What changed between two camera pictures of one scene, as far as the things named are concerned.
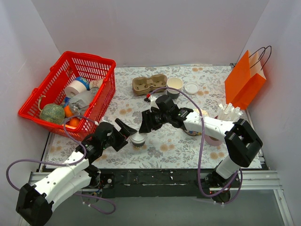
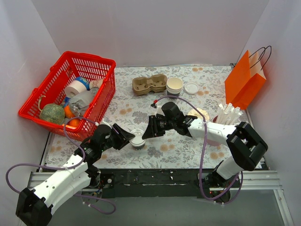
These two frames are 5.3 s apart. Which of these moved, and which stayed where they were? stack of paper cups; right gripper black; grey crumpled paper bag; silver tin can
Moved: right gripper black
Stayed: stack of paper cups; grey crumpled paper bag; silver tin can
